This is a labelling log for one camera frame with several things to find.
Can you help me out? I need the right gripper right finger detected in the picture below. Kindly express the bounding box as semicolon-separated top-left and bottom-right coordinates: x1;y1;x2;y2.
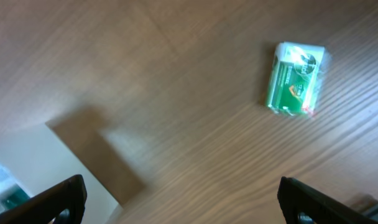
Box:
277;177;378;224

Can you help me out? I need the open white cardboard box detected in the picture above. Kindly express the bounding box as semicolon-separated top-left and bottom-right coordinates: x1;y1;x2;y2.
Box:
0;106;146;223

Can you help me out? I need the green soap bar pack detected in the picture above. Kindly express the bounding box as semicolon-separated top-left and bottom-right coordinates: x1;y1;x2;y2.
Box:
265;42;330;116

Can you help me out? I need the blue mouthwash bottle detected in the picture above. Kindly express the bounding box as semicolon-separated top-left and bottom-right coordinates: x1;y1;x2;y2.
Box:
0;164;30;214

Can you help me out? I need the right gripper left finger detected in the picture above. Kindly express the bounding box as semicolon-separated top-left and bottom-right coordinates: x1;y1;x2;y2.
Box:
0;174;87;224

